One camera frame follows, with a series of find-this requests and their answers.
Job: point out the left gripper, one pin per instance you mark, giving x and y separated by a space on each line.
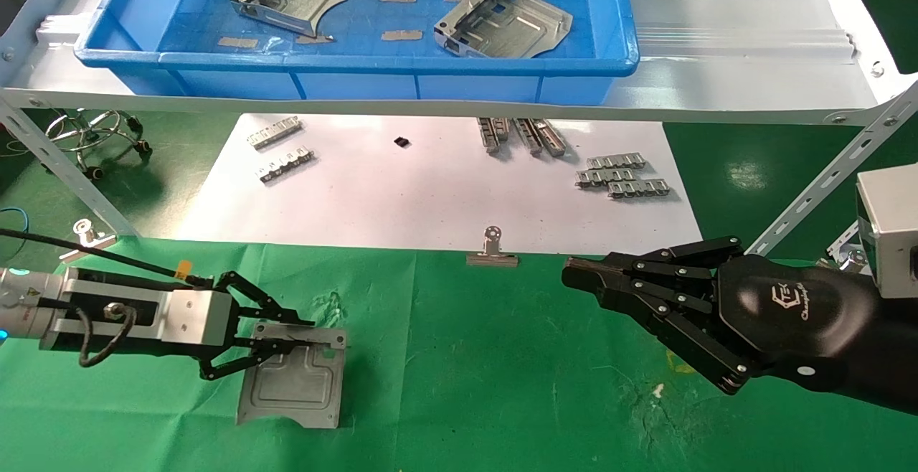
193 321

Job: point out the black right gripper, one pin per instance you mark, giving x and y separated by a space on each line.
810 321

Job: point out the silver metal slide rail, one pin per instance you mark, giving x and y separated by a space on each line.
503 129
529 138
489 136
551 138

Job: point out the chair base with casters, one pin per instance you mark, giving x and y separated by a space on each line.
86 128

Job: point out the blue plastic bin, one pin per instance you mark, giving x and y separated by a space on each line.
466 77

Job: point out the grey metal box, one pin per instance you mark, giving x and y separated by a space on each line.
889 228

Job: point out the green cloth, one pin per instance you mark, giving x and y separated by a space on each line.
466 386

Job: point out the silver notched metal strip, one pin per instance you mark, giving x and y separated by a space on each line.
604 178
275 133
285 164
640 189
615 162

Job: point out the white metal shelf rack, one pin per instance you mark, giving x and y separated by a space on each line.
717 27

